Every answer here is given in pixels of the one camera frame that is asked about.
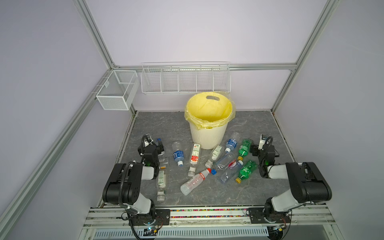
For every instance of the aluminium front rail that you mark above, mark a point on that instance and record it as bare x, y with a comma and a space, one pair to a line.
224, 216

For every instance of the tall bottle red green label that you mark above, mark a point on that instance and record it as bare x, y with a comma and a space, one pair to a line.
194, 159

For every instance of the Pocari bottle blue label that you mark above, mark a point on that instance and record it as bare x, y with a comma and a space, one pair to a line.
178, 153

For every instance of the yellow bin liner bag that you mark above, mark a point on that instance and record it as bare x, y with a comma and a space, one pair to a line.
209, 110

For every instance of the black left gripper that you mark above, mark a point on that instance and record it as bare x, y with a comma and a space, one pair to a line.
151, 151

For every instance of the clear bottle green white label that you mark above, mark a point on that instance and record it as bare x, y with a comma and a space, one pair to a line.
214, 156

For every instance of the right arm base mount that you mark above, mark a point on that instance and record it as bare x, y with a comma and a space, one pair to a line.
258, 215

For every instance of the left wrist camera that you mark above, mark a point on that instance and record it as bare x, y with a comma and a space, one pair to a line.
147, 140

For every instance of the green Sprite bottle yellow cap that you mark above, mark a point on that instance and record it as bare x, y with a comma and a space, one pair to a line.
244, 149

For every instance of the white vented cable duct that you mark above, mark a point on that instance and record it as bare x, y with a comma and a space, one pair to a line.
183, 233

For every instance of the clear bottle red label blue cap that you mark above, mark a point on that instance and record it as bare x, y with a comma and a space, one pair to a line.
223, 162

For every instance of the small bottle blue cap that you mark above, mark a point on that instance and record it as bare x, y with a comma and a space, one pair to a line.
160, 144

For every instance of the white wire shelf basket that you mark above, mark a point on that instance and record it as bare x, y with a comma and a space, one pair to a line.
186, 77

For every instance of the clear bottle blue label white cap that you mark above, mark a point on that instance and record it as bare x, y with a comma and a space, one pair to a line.
232, 142

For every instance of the white mesh box basket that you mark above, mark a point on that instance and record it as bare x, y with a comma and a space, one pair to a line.
118, 90

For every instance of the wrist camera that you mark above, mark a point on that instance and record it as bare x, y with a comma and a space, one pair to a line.
147, 140
262, 141

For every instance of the clear bottle white Ganten cap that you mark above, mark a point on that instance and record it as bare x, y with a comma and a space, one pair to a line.
231, 170

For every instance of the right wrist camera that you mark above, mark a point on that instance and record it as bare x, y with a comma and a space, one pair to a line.
262, 141

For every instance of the cream plastic waste bin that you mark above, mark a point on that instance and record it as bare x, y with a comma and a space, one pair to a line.
208, 138

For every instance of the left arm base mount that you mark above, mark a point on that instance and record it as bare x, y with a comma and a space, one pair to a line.
159, 217

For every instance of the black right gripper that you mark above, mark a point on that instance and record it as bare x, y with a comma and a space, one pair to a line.
264, 153

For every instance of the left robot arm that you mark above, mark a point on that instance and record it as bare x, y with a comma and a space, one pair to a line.
123, 187

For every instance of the clear bottle green label front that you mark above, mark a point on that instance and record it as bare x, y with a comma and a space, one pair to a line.
162, 185

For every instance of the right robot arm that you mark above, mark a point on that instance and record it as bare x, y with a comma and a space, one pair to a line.
307, 184

